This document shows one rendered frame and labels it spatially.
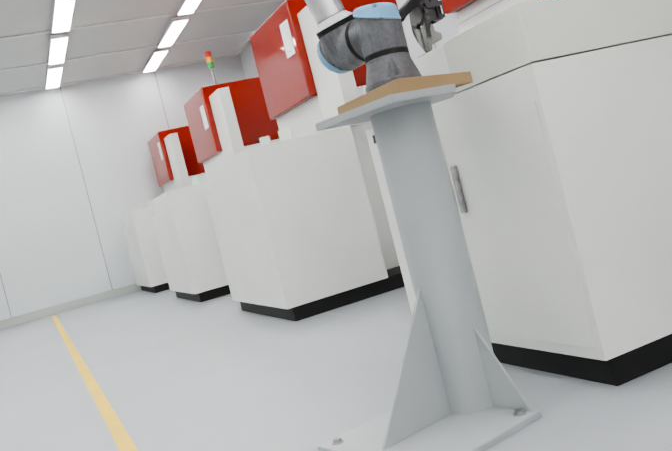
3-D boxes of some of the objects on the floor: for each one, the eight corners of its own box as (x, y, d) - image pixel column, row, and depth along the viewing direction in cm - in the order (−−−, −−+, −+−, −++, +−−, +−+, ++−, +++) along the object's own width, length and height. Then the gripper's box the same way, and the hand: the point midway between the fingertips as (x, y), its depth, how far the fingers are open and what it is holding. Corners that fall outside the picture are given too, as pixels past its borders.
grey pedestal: (434, 482, 157) (337, 99, 156) (318, 452, 193) (238, 140, 192) (580, 394, 187) (499, 72, 186) (456, 382, 222) (388, 112, 221)
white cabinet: (557, 302, 294) (506, 99, 293) (786, 318, 205) (714, 25, 204) (417, 353, 269) (360, 131, 268) (609, 396, 180) (526, 64, 179)
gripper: (438, -21, 226) (455, 48, 226) (423, -11, 234) (440, 55, 234) (413, -18, 222) (431, 52, 223) (399, -8, 231) (416, 60, 231)
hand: (426, 51), depth 227 cm, fingers closed
